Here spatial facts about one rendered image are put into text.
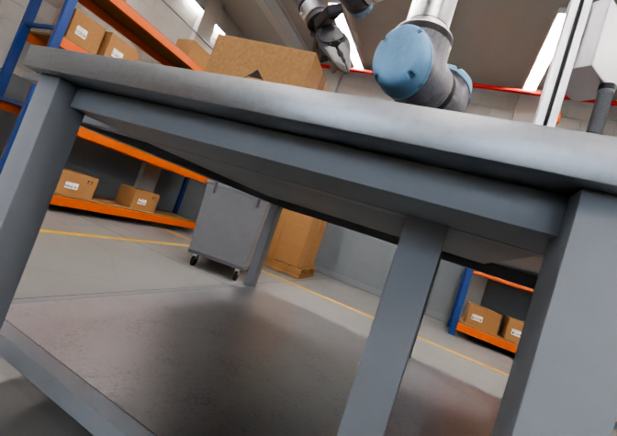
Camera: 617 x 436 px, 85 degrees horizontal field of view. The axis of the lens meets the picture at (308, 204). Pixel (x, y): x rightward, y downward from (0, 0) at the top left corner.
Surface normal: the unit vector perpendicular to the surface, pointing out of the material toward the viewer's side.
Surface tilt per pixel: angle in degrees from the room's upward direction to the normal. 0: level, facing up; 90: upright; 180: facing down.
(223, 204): 93
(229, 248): 93
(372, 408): 90
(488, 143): 90
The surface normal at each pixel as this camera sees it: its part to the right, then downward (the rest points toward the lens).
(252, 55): -0.22, -0.14
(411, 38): -0.70, -0.14
